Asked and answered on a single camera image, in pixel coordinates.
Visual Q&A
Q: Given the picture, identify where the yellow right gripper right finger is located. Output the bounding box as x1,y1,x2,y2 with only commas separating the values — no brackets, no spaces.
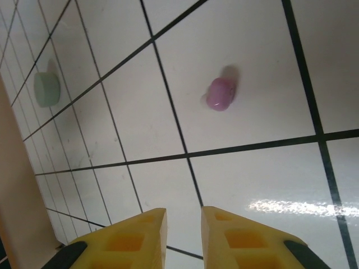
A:
201,206,332,269

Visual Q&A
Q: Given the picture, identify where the pink earbud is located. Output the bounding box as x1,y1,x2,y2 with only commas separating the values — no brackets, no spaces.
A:
205,77,236,112

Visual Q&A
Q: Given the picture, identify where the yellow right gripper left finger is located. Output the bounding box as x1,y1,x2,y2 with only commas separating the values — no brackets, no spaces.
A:
67,207,168,269

